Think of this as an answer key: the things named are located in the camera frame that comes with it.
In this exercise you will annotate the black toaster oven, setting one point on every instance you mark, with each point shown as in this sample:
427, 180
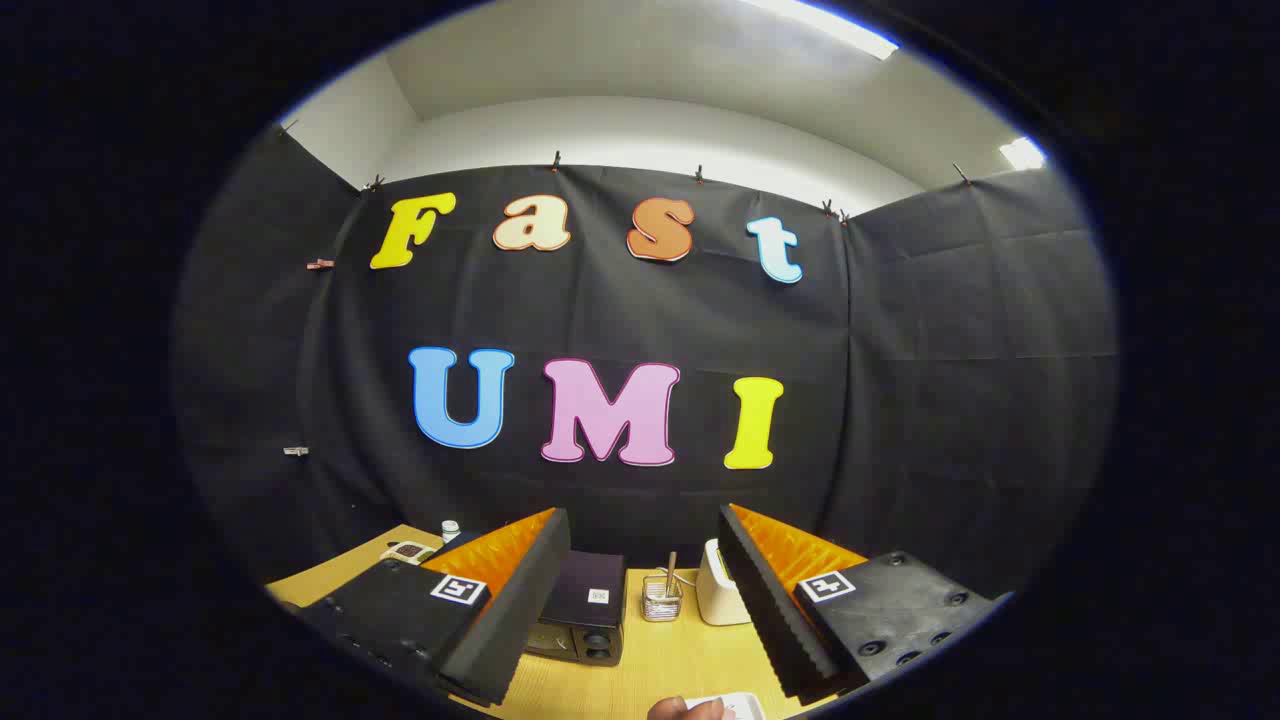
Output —
585, 605

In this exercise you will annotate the small ceiling light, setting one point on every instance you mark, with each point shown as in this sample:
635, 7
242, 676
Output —
1022, 154

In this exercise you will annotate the small white capped bottle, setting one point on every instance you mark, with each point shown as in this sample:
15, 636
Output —
450, 531

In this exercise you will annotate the wooden stick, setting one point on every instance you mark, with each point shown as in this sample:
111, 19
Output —
671, 568

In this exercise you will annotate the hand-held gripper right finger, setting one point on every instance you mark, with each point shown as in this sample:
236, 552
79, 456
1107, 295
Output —
770, 610

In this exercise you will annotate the white square food plate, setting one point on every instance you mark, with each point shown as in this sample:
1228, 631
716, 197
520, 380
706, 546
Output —
738, 705

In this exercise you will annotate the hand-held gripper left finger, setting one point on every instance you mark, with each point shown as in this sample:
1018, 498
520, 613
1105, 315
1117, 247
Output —
520, 600

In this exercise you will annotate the white box appliance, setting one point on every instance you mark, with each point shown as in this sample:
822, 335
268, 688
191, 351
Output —
718, 590

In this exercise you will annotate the clear glass holder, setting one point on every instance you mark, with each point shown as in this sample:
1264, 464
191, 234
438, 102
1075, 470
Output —
661, 602

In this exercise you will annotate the long ceiling light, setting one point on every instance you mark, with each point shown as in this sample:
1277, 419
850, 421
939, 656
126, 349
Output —
830, 25

